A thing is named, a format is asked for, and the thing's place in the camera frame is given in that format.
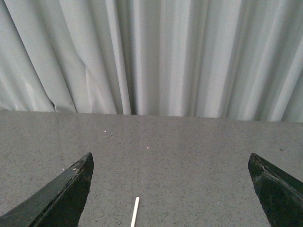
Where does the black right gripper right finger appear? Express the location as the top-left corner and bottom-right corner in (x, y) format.
(248, 153), (303, 227)

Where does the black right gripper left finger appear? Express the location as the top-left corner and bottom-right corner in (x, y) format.
(0, 153), (94, 227)

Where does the white chopstick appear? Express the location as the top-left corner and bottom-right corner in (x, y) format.
(130, 197), (140, 227)

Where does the white pleated curtain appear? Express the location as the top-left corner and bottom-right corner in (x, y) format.
(0, 0), (303, 122)

